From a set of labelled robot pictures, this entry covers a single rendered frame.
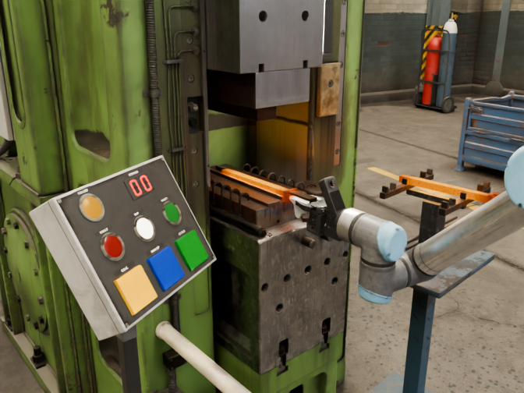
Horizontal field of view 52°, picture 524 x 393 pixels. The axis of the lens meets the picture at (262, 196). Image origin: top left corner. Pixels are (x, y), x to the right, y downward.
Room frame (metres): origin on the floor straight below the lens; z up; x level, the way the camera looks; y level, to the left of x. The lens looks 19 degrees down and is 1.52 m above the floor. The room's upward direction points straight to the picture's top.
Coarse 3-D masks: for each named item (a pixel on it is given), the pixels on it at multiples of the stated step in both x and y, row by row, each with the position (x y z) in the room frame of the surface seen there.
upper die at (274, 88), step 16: (208, 80) 1.60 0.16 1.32; (224, 80) 1.54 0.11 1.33; (240, 80) 1.48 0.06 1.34; (256, 80) 1.43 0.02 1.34; (272, 80) 1.47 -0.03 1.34; (288, 80) 1.50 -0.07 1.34; (304, 80) 1.54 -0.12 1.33; (208, 96) 1.60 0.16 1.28; (224, 96) 1.54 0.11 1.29; (240, 96) 1.48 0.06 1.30; (256, 96) 1.43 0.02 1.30; (272, 96) 1.47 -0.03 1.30; (288, 96) 1.51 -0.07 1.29; (304, 96) 1.55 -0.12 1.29
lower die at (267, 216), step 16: (224, 176) 1.72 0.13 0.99; (256, 176) 1.72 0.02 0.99; (224, 192) 1.59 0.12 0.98; (240, 192) 1.57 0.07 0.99; (256, 192) 1.57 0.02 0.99; (272, 192) 1.54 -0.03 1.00; (304, 192) 1.56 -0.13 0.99; (224, 208) 1.55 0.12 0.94; (256, 208) 1.45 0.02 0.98; (272, 208) 1.47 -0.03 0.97; (288, 208) 1.51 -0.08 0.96; (256, 224) 1.43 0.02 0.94; (272, 224) 1.47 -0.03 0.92
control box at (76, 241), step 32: (160, 160) 1.20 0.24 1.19; (96, 192) 1.00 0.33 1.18; (128, 192) 1.06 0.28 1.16; (160, 192) 1.14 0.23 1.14; (64, 224) 0.90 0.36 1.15; (96, 224) 0.95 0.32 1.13; (128, 224) 1.01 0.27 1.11; (160, 224) 1.08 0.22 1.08; (192, 224) 1.16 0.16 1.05; (64, 256) 0.91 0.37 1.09; (96, 256) 0.91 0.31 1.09; (128, 256) 0.96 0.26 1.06; (96, 288) 0.88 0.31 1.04; (160, 288) 0.98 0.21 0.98; (96, 320) 0.88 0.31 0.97; (128, 320) 0.87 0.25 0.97
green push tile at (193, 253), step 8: (192, 232) 1.13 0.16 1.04; (176, 240) 1.08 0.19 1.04; (184, 240) 1.10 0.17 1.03; (192, 240) 1.12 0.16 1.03; (184, 248) 1.09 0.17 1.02; (192, 248) 1.10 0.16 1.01; (200, 248) 1.13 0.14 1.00; (184, 256) 1.07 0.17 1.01; (192, 256) 1.09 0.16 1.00; (200, 256) 1.11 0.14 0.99; (192, 264) 1.07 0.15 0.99
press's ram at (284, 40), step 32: (224, 0) 1.45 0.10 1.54; (256, 0) 1.43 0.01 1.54; (288, 0) 1.50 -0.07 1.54; (320, 0) 1.58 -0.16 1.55; (224, 32) 1.45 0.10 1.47; (256, 32) 1.43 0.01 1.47; (288, 32) 1.50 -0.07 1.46; (320, 32) 1.58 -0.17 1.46; (224, 64) 1.45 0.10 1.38; (256, 64) 1.43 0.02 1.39; (288, 64) 1.50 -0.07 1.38; (320, 64) 1.59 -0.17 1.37
